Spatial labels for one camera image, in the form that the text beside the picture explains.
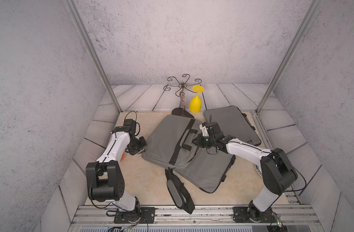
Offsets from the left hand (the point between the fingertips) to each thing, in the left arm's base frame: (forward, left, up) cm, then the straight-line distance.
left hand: (148, 148), depth 87 cm
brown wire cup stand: (+33, -20, +20) cm, 43 cm away
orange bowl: (0, +18, -10) cm, 20 cm away
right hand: (+2, -26, +2) cm, 26 cm away
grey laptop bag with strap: (+3, -13, -2) cm, 14 cm away
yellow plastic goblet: (+24, -29, +13) cm, 40 cm away
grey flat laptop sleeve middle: (-10, -34, -9) cm, 37 cm away
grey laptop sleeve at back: (+24, -59, -7) cm, 64 cm away
